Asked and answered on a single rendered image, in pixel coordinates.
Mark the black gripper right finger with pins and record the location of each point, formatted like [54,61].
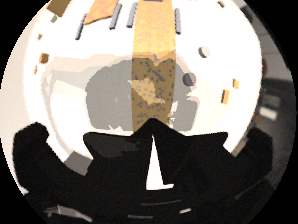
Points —
[174,148]

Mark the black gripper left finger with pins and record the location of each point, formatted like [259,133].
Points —
[134,149]

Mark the small orange cube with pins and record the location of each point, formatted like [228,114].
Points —
[44,58]

